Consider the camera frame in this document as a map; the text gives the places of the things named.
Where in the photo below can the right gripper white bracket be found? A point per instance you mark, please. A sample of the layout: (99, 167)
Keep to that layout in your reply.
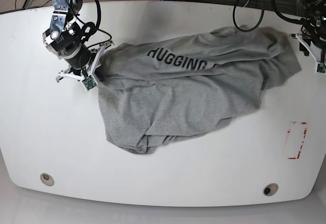
(85, 62)

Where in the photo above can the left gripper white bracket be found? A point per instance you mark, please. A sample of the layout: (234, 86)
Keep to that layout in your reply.
(311, 46)

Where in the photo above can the grey T-shirt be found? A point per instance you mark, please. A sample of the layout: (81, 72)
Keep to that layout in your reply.
(153, 94)

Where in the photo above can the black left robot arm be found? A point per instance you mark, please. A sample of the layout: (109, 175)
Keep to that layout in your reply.
(313, 28)

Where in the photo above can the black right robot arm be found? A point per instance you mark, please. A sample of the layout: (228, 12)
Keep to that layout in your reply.
(66, 38)

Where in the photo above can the red tape rectangle marking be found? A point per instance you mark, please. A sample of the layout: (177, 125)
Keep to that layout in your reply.
(295, 139)

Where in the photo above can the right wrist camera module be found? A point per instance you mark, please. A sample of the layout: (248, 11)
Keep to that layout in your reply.
(89, 83)

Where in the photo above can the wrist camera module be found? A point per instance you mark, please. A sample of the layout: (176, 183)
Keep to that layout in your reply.
(89, 83)
(321, 68)

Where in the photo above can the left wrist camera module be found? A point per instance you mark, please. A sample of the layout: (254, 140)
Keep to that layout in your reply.
(321, 68)

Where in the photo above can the left table cable grommet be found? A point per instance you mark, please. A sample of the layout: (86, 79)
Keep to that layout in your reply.
(47, 179)

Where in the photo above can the table cable grommet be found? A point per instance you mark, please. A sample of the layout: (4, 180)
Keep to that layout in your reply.
(47, 179)
(270, 189)

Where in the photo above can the right table cable grommet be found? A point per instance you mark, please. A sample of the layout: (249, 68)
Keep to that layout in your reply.
(270, 189)

